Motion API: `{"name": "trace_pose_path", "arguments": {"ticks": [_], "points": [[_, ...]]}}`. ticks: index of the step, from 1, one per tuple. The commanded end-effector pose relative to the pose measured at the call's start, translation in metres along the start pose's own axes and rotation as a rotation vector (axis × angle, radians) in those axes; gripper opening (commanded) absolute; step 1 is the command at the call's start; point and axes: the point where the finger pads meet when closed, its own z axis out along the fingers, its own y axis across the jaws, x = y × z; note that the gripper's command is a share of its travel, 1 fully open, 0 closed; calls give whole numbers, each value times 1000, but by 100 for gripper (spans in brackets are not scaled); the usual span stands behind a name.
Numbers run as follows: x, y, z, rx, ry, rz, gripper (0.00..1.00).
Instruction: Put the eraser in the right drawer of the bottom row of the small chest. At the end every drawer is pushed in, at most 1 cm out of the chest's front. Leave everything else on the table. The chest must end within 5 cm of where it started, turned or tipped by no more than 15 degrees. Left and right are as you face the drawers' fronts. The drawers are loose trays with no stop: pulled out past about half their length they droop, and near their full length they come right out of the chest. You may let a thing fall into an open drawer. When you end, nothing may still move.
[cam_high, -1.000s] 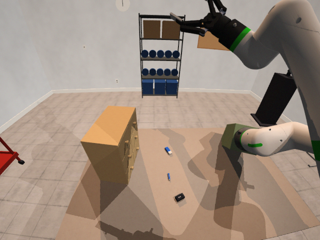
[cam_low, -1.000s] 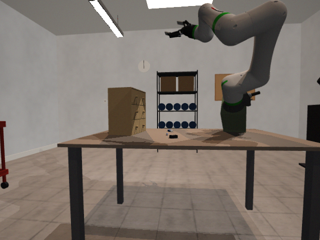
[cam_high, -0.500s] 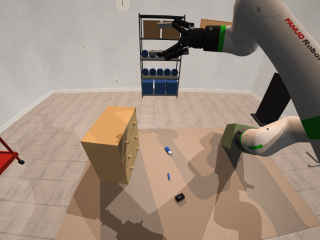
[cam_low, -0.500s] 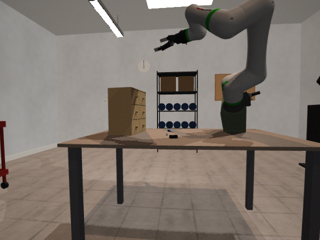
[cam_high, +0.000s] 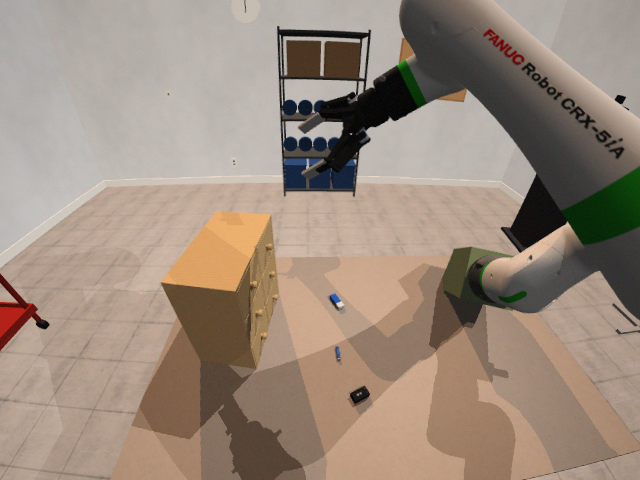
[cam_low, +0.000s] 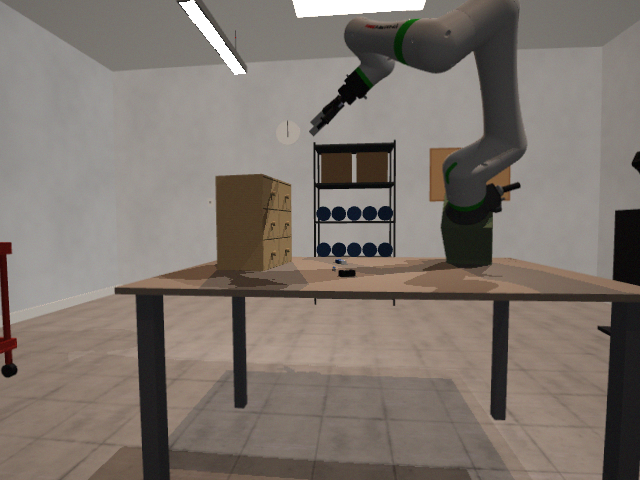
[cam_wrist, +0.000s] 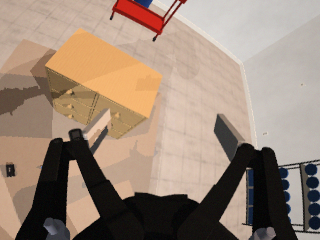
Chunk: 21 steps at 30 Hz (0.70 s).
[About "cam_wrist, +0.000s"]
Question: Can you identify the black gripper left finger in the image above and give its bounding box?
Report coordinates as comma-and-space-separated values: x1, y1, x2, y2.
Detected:
15, 108, 144, 240

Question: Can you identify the tan wooden chest of drawers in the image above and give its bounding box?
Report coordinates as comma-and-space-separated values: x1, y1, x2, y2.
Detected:
45, 28, 163, 139

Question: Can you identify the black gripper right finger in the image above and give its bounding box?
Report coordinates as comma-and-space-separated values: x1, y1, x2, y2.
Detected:
175, 113, 298, 240

